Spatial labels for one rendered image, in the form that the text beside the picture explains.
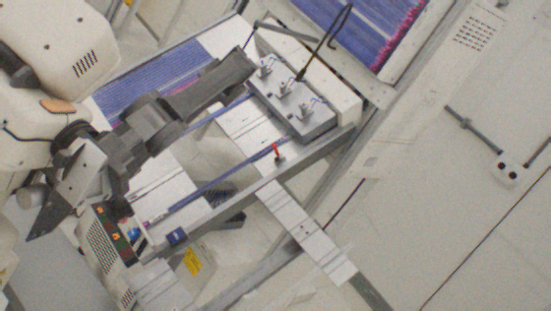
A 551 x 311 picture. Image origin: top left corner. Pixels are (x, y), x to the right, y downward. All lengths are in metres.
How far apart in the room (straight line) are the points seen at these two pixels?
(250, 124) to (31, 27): 0.98
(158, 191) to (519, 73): 2.02
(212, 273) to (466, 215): 1.66
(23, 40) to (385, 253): 2.76
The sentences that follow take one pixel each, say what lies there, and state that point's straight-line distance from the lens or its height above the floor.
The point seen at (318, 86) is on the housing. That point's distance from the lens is 1.85.
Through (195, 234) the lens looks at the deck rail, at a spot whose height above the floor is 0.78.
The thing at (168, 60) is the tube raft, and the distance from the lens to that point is 2.11.
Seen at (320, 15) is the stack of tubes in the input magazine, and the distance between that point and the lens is 1.92.
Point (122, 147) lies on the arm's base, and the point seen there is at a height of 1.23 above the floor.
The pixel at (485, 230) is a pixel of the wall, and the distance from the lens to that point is 3.23.
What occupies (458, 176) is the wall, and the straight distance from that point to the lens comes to 3.27.
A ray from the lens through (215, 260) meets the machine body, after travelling 1.97.
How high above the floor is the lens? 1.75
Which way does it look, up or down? 22 degrees down
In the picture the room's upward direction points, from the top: 32 degrees clockwise
